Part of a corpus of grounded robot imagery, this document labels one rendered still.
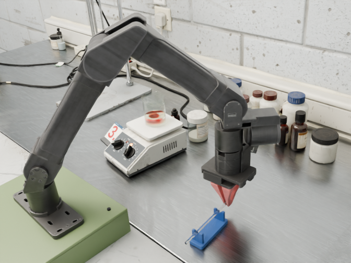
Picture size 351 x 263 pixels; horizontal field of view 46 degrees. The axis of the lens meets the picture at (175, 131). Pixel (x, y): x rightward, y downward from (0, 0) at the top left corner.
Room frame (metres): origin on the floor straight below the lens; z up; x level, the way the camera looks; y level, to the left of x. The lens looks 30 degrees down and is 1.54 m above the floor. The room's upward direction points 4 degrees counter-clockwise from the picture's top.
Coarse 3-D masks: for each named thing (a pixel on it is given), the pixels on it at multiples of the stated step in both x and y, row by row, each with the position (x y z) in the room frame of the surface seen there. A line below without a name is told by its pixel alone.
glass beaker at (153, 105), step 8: (144, 96) 1.04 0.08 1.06; (152, 96) 1.05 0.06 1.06; (160, 96) 1.04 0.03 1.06; (144, 104) 1.00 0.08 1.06; (152, 104) 0.99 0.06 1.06; (160, 104) 1.00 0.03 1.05; (144, 112) 1.01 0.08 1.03; (152, 112) 0.99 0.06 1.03; (160, 112) 1.00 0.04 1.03; (144, 120) 1.02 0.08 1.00; (152, 120) 0.99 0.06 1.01; (160, 120) 1.00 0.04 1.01
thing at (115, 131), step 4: (112, 128) 1.12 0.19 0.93; (116, 128) 1.11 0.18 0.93; (120, 128) 1.10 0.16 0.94; (108, 132) 1.12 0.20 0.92; (112, 132) 1.11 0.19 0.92; (116, 132) 1.09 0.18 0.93; (120, 132) 1.08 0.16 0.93; (108, 136) 1.10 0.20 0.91; (112, 136) 1.09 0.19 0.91; (116, 136) 1.08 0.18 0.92; (112, 140) 1.08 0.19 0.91
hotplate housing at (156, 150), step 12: (132, 132) 1.01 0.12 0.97; (180, 132) 0.99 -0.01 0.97; (144, 144) 0.94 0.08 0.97; (156, 144) 0.94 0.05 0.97; (168, 144) 0.96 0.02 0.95; (180, 144) 0.99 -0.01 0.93; (108, 156) 0.97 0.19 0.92; (144, 156) 0.92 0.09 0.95; (156, 156) 0.94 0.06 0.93; (168, 156) 0.97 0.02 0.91; (120, 168) 0.92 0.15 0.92; (132, 168) 0.89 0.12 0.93; (144, 168) 0.92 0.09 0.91
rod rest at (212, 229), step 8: (216, 208) 0.71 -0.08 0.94; (216, 216) 0.70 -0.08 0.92; (224, 216) 0.69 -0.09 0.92; (208, 224) 0.68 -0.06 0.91; (216, 224) 0.68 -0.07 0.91; (224, 224) 0.68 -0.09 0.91; (192, 232) 0.64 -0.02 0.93; (200, 232) 0.66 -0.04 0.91; (208, 232) 0.66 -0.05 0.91; (216, 232) 0.66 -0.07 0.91; (192, 240) 0.64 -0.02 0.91; (200, 240) 0.63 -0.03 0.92; (208, 240) 0.64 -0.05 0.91; (200, 248) 0.62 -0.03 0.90
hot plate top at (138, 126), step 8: (136, 120) 1.04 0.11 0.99; (168, 120) 1.03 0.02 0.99; (176, 120) 1.03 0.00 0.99; (136, 128) 1.00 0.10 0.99; (144, 128) 0.99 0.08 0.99; (152, 128) 0.99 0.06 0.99; (160, 128) 0.99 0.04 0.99; (168, 128) 0.98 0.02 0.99; (176, 128) 0.99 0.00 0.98; (144, 136) 0.95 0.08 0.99; (152, 136) 0.95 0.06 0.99; (160, 136) 0.96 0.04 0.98
